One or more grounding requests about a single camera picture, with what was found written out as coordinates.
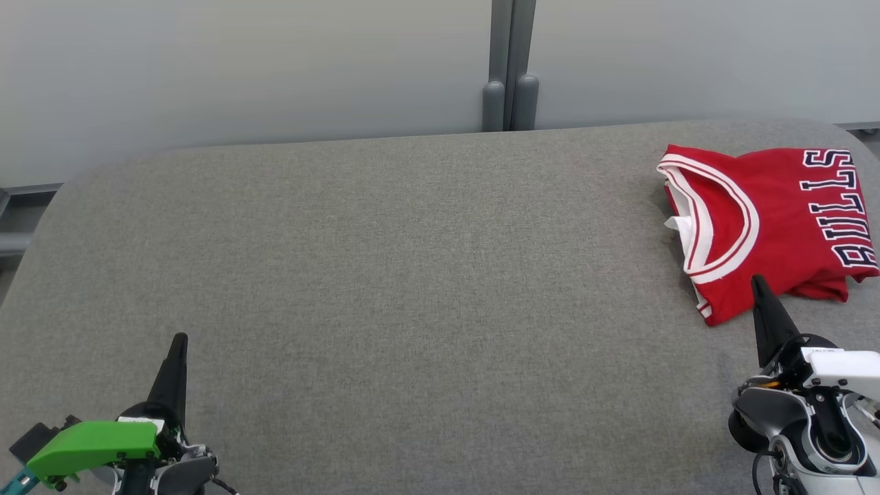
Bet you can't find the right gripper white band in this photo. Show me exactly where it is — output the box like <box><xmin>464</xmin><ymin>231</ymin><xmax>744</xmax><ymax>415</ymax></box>
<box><xmin>751</xmin><ymin>275</ymin><xmax>880</xmax><ymax>403</ymax></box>

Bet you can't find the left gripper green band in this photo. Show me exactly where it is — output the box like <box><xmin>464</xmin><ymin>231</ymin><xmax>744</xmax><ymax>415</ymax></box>
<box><xmin>26</xmin><ymin>333</ymin><xmax>188</xmax><ymax>482</ymax></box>

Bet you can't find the red Bulls basketball jersey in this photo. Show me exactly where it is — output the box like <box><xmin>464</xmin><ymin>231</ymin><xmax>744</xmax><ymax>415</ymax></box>
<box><xmin>657</xmin><ymin>143</ymin><xmax>880</xmax><ymax>327</ymax></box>

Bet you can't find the grey fabric sofa seat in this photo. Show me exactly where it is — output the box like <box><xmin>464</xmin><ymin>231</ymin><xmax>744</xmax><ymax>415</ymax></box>
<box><xmin>0</xmin><ymin>118</ymin><xmax>880</xmax><ymax>495</ymax></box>

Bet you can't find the left black cable teal plug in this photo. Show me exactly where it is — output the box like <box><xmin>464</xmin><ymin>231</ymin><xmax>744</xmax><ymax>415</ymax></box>
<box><xmin>0</xmin><ymin>467</ymin><xmax>39</xmax><ymax>495</ymax></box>

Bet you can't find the grey metal partition post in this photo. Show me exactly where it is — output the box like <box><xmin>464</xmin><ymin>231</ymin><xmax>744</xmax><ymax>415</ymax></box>
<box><xmin>481</xmin><ymin>0</ymin><xmax>539</xmax><ymax>133</ymax></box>

